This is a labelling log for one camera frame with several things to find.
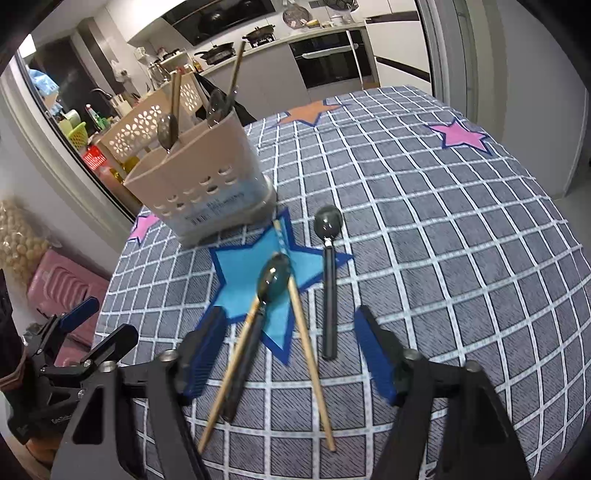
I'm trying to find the counter seasoning rack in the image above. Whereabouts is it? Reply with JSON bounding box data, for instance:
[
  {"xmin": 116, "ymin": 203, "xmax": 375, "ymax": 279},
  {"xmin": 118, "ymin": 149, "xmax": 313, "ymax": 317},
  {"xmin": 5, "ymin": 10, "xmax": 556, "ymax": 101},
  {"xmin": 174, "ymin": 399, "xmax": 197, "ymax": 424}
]
[{"xmin": 148, "ymin": 46, "xmax": 195, "ymax": 79}]

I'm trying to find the pink plastic stool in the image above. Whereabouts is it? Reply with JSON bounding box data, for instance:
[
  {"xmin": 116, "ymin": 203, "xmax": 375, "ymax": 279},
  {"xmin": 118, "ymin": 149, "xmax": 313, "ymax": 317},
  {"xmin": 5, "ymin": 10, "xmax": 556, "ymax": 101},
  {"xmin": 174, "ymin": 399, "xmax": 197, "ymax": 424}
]
[{"xmin": 27, "ymin": 249, "xmax": 112, "ymax": 365}]

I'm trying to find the red labelled box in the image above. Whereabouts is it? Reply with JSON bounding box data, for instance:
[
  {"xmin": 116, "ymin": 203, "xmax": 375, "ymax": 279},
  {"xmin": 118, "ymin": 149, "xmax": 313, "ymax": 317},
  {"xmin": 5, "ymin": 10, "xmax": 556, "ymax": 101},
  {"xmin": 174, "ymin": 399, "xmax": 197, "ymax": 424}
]
[{"xmin": 82, "ymin": 145, "xmax": 109, "ymax": 174}]

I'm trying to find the bag of beige balls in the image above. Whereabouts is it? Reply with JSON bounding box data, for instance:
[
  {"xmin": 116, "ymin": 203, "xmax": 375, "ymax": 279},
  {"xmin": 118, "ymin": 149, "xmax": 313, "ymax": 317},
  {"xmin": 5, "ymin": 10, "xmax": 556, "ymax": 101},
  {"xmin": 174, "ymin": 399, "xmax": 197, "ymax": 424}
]
[{"xmin": 0, "ymin": 198, "xmax": 51, "ymax": 287}]

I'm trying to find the grey kitchen base cabinet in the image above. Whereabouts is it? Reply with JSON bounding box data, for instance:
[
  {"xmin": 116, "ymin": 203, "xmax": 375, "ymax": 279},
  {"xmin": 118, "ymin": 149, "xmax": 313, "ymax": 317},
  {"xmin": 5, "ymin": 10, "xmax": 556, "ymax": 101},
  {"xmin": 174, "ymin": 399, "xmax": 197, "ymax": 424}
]
[{"xmin": 198, "ymin": 39, "xmax": 310, "ymax": 123}]

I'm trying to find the black wok with lid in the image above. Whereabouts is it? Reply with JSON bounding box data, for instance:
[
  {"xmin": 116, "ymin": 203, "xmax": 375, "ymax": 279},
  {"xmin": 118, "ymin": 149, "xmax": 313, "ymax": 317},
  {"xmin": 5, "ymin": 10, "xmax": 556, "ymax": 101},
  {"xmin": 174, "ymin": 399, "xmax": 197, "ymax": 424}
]
[{"xmin": 194, "ymin": 41, "xmax": 236, "ymax": 65}]

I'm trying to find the black cooking pot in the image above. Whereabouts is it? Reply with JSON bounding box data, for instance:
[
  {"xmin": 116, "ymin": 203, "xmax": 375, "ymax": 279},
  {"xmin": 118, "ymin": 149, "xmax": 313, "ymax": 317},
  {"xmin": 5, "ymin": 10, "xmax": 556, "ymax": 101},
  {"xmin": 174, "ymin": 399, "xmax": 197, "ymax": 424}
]
[{"xmin": 242, "ymin": 25, "xmax": 277, "ymax": 47}]

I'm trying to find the blue plastic bag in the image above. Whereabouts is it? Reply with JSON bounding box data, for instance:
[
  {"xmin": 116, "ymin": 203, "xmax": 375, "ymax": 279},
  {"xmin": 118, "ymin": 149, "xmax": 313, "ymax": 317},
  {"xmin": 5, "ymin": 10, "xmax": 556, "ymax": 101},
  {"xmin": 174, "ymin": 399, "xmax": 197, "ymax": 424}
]
[{"xmin": 28, "ymin": 69, "xmax": 61, "ymax": 100}]

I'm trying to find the wooden chopstick with striped end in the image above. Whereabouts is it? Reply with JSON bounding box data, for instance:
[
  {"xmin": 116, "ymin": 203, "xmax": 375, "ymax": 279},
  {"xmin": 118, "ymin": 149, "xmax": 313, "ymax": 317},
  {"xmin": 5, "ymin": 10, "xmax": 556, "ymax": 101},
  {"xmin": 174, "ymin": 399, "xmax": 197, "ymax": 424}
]
[{"xmin": 273, "ymin": 220, "xmax": 336, "ymax": 452}]

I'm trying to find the white sliding door frame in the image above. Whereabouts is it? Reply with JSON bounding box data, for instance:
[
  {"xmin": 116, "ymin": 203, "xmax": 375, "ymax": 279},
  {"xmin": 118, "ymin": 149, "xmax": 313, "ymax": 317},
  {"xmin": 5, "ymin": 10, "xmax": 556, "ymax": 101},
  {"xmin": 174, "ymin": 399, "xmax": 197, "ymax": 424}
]
[{"xmin": 0, "ymin": 0, "xmax": 490, "ymax": 236}]

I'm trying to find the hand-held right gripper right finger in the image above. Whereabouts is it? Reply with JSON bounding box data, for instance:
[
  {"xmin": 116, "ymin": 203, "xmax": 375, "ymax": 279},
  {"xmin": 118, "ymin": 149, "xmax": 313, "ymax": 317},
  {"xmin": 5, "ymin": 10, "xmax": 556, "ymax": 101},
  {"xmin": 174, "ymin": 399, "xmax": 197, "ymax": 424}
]
[{"xmin": 353, "ymin": 305, "xmax": 532, "ymax": 480}]

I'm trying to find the white refrigerator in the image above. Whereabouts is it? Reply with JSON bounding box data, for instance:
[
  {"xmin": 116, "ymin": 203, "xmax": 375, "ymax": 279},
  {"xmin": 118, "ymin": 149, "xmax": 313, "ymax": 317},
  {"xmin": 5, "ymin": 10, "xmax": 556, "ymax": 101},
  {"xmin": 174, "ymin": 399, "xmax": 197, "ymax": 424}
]
[{"xmin": 365, "ymin": 0, "xmax": 435, "ymax": 86}]

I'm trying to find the black range hood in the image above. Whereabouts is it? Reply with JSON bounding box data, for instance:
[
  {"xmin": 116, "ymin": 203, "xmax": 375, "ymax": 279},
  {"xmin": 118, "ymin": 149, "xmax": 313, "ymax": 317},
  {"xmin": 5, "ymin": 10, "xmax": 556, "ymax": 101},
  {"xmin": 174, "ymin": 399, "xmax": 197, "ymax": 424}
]
[{"xmin": 161, "ymin": 0, "xmax": 278, "ymax": 47}]

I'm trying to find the person's left hand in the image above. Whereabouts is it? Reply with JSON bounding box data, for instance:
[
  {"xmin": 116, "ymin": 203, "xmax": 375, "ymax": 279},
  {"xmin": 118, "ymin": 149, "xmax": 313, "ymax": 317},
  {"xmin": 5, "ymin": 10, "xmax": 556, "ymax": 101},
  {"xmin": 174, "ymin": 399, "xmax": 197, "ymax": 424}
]
[{"xmin": 25, "ymin": 436, "xmax": 58, "ymax": 469}]

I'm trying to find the grey checked star tablecloth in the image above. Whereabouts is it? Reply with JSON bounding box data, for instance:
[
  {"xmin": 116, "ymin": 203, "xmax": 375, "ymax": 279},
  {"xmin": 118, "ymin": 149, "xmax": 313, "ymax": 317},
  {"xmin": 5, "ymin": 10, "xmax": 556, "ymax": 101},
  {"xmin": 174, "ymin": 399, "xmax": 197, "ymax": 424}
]
[{"xmin": 92, "ymin": 85, "xmax": 583, "ymax": 480}]

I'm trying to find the cream flower pattern basket cart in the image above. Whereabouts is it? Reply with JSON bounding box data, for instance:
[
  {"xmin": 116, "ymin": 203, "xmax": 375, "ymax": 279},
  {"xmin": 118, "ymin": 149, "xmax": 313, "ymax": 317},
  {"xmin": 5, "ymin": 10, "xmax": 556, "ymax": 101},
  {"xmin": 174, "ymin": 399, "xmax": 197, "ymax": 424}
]
[{"xmin": 95, "ymin": 69, "xmax": 208, "ymax": 162}]

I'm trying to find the beige plastic utensil holder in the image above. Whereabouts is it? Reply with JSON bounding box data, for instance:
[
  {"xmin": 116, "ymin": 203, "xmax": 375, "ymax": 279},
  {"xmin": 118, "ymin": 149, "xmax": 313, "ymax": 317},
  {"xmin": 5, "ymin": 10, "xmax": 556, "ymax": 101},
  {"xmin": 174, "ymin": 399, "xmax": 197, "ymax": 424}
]
[{"xmin": 122, "ymin": 113, "xmax": 278, "ymax": 247}]

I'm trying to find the black built-in oven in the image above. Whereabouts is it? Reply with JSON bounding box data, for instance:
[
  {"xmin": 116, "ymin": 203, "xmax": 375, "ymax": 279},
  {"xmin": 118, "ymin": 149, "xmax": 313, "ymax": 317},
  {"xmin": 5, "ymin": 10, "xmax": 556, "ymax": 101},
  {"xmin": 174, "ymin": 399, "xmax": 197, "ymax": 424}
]
[{"xmin": 288, "ymin": 30, "xmax": 374, "ymax": 90}]

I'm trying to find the green plastic basket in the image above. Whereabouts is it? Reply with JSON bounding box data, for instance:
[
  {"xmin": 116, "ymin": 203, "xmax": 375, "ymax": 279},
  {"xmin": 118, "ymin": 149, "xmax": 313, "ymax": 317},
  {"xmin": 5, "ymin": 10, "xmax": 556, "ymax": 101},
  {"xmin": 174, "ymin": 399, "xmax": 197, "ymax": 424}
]
[{"xmin": 58, "ymin": 120, "xmax": 88, "ymax": 148}]

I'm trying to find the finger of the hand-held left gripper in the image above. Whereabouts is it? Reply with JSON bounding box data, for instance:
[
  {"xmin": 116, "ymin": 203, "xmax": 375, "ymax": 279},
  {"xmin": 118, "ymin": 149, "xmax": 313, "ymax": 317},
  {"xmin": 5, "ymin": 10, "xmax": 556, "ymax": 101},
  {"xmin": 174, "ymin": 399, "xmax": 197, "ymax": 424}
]
[
  {"xmin": 36, "ymin": 296, "xmax": 101, "ymax": 344},
  {"xmin": 69, "ymin": 323, "xmax": 140, "ymax": 376}
]

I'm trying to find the yellow oil bottle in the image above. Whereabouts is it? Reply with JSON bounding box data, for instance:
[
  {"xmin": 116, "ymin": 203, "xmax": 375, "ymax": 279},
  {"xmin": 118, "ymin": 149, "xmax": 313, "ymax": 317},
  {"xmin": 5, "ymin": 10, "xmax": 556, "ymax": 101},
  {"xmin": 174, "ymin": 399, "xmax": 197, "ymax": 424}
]
[{"xmin": 104, "ymin": 157, "xmax": 139, "ymax": 188}]

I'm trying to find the round metal strainer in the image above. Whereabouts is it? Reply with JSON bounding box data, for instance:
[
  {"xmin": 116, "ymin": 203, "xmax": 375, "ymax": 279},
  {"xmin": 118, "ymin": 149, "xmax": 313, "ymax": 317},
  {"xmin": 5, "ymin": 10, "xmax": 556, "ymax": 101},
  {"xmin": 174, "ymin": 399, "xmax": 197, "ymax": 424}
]
[{"xmin": 281, "ymin": 4, "xmax": 308, "ymax": 28}]

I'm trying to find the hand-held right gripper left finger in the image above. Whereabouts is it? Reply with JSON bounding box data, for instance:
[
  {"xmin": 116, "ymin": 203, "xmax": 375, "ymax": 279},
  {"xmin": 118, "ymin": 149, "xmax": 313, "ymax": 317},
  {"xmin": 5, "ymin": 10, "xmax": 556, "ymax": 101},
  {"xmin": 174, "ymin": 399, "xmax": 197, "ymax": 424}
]
[{"xmin": 50, "ymin": 305, "xmax": 229, "ymax": 480}]

